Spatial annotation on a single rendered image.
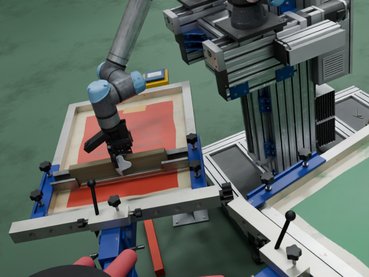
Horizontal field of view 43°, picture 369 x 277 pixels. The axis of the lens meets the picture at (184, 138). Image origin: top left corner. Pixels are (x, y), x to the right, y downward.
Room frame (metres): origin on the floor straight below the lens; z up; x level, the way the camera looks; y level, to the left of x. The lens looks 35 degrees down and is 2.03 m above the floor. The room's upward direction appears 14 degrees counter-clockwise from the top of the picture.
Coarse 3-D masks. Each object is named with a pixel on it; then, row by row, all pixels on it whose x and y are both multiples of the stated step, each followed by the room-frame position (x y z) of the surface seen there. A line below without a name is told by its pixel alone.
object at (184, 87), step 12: (180, 84) 1.93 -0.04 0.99; (144, 96) 1.93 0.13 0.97; (156, 96) 1.92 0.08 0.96; (72, 108) 1.94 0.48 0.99; (84, 108) 1.95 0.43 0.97; (192, 108) 1.69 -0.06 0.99; (72, 120) 1.84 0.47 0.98; (192, 120) 1.60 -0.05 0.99; (72, 132) 1.78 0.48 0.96; (192, 132) 1.52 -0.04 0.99; (60, 144) 1.66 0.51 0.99; (60, 156) 1.57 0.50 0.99; (60, 168) 1.50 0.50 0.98; (168, 192) 1.20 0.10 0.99; (108, 204) 1.21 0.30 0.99
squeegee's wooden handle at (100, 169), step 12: (132, 156) 1.36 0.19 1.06; (144, 156) 1.35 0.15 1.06; (156, 156) 1.34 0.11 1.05; (72, 168) 1.37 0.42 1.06; (84, 168) 1.37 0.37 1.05; (96, 168) 1.36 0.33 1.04; (108, 168) 1.36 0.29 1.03; (132, 168) 1.35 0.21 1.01; (144, 168) 1.35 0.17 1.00; (84, 180) 1.37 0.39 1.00
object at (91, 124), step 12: (96, 120) 1.84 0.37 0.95; (84, 132) 1.77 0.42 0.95; (84, 144) 1.67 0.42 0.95; (84, 156) 1.59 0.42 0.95; (108, 156) 1.54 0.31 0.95; (120, 180) 1.37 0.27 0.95; (72, 192) 1.37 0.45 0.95; (84, 192) 1.35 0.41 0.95; (96, 192) 1.34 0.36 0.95; (108, 192) 1.32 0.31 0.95; (120, 192) 1.30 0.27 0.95; (72, 204) 1.30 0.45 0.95; (84, 204) 1.29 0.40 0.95
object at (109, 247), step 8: (104, 232) 1.03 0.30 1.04; (112, 232) 1.03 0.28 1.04; (120, 232) 1.02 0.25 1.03; (104, 240) 1.00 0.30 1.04; (112, 240) 0.99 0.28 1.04; (120, 240) 1.00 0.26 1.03; (104, 248) 0.97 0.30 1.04; (112, 248) 0.96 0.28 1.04; (120, 248) 0.97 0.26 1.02; (104, 256) 0.94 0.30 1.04; (112, 256) 0.93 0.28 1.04
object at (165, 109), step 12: (156, 108) 1.82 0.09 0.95; (168, 108) 1.80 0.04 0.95; (132, 120) 1.77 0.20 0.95; (168, 120) 1.70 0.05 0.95; (168, 132) 1.61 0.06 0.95; (168, 144) 1.53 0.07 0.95; (132, 180) 1.36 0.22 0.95; (144, 180) 1.34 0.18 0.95; (156, 180) 1.32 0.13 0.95; (168, 180) 1.31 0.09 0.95; (132, 192) 1.29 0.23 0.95; (144, 192) 1.27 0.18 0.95
